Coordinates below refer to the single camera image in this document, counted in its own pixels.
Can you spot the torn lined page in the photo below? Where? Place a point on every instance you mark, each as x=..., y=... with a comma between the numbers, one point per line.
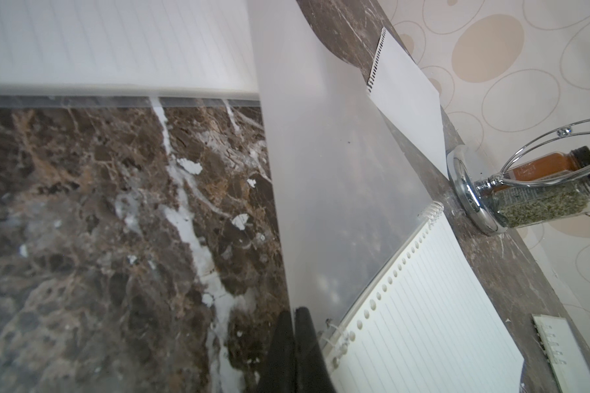
x=403, y=93

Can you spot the brown spice bottle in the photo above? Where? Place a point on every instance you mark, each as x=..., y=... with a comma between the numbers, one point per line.
x=551, y=165

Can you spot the chrome hook stand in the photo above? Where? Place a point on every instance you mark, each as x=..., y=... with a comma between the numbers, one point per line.
x=474, y=186

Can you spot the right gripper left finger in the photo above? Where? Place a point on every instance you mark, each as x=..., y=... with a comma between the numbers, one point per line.
x=279, y=372

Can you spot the green spice bottle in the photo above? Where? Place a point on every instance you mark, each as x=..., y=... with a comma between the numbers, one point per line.
x=520, y=207

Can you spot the spiral notebook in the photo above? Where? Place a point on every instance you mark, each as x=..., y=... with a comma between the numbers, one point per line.
x=178, y=49
x=394, y=302
x=563, y=353

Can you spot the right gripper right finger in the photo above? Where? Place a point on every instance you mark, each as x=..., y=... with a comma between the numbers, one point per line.
x=312, y=374

